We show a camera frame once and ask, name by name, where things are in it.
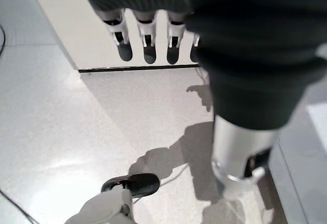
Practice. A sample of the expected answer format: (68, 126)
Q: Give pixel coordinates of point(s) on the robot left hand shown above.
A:
(230, 29)

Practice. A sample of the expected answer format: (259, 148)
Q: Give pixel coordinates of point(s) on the robot left leg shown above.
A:
(107, 206)

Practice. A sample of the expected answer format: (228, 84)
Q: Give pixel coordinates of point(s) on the white medical cart blue drawers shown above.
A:
(314, 157)

